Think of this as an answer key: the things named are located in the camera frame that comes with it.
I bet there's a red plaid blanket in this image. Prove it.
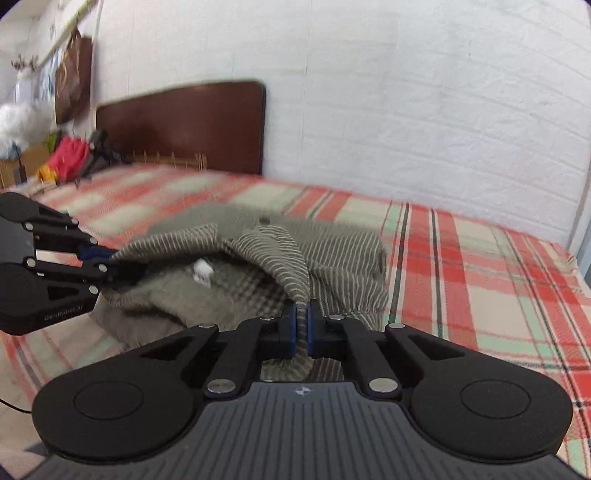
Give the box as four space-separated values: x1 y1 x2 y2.
0 163 591 480

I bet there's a white plastic bag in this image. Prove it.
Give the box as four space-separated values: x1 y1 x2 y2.
0 100 52 161

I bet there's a dark brown wooden headboard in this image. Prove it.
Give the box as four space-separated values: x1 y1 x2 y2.
93 80 269 177

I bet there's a cardboard box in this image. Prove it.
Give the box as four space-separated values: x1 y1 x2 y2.
0 142 52 191

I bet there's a red cloth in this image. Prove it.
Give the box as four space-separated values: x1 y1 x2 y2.
47 135 92 184

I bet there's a white door frame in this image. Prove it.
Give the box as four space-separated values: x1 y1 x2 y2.
569 170 591 283

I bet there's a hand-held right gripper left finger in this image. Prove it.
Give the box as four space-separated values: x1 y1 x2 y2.
137 298 297 398

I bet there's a grey striped garment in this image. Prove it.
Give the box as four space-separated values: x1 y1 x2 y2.
95 203 392 385

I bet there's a brown hanging bag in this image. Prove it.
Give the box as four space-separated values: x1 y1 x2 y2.
54 27 96 126

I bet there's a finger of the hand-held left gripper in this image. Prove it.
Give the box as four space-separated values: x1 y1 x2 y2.
0 192 119 262
25 256 122 298

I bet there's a black tripod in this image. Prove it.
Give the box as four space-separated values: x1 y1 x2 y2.
75 128 133 179

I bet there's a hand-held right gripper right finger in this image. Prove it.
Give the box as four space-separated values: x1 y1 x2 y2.
306 298 465 400

